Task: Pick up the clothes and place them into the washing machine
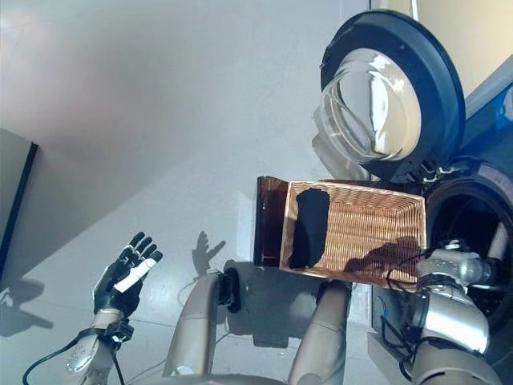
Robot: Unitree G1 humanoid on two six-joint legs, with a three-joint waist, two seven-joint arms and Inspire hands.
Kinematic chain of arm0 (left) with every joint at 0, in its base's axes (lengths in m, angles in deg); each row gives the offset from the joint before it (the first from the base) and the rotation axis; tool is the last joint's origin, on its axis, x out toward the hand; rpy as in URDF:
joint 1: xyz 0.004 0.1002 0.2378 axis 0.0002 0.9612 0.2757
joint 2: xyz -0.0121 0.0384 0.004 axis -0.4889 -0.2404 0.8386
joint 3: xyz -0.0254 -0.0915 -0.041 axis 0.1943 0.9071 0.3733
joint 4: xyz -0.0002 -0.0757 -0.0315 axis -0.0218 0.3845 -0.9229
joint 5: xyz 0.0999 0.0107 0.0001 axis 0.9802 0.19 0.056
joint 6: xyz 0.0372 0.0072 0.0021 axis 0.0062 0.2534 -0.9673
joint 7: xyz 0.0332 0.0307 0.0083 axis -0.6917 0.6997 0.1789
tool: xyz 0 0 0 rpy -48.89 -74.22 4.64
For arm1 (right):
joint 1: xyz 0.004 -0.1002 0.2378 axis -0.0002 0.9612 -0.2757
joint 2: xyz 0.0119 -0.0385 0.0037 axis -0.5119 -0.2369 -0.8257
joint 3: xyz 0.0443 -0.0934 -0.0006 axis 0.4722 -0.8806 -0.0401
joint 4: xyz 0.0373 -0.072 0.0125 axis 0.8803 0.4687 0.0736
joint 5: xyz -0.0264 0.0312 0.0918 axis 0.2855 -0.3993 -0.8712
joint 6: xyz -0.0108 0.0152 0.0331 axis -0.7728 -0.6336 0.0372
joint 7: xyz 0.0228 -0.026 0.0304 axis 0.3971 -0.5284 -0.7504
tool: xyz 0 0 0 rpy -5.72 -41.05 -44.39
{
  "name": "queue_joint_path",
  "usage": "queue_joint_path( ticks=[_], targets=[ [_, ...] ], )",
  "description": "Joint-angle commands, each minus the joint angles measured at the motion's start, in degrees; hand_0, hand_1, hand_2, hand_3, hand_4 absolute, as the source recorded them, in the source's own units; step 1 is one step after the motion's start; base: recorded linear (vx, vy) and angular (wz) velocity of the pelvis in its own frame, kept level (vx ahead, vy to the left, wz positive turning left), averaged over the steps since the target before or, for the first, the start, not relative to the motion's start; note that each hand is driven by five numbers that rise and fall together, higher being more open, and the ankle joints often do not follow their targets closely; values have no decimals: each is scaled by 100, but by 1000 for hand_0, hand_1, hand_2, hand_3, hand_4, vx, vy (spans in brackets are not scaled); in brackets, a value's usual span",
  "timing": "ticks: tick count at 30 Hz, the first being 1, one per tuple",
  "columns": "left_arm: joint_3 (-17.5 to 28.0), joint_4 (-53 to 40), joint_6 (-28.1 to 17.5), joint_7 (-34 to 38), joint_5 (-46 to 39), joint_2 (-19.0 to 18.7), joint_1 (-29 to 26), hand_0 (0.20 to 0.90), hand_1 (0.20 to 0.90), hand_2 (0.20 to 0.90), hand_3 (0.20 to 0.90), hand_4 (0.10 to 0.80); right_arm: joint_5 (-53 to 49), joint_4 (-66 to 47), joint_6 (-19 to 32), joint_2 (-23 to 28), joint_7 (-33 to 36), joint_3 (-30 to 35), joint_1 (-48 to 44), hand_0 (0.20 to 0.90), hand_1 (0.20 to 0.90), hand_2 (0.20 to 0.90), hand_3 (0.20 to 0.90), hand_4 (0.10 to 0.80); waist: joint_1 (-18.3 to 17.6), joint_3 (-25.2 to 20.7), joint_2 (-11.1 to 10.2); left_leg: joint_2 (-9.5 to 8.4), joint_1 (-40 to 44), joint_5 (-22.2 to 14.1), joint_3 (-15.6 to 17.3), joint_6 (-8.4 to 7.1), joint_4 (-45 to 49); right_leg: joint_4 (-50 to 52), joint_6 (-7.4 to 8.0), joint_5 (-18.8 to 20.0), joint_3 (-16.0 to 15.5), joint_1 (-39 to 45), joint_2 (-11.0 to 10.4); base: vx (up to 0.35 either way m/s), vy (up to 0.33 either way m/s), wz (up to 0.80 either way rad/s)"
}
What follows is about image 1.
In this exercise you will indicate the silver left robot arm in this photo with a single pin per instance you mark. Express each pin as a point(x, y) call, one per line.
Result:
point(88, 353)

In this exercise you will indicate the rectangular wicker basket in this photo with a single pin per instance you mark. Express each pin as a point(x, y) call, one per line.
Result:
point(368, 224)

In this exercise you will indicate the right robot leg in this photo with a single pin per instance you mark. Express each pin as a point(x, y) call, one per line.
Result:
point(324, 333)

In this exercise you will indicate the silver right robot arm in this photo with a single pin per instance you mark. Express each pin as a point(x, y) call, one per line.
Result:
point(449, 313)

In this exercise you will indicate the black cloth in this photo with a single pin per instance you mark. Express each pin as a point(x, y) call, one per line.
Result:
point(308, 228)

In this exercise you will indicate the round glass washing machine door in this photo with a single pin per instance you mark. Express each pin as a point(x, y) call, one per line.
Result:
point(384, 92)

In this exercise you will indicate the left robot leg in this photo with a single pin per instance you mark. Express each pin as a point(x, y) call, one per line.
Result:
point(200, 317)

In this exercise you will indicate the white counter cabinet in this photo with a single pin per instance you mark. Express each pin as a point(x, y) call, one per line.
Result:
point(461, 40)

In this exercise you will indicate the robot leg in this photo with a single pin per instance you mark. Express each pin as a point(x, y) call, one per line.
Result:
point(200, 317)
point(324, 333)

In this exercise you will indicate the grey washing machine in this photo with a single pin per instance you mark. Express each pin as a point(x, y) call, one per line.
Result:
point(481, 168)

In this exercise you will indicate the blue white barcode sticker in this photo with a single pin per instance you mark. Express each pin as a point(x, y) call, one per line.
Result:
point(503, 108)

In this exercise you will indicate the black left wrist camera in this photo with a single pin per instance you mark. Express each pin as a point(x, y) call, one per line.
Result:
point(120, 331)

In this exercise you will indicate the small blue sticker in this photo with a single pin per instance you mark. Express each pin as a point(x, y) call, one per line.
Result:
point(385, 312)

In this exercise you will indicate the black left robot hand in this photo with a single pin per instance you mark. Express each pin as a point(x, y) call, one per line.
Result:
point(116, 288)

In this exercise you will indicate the grey robot torso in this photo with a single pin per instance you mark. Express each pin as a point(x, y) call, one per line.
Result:
point(228, 380)

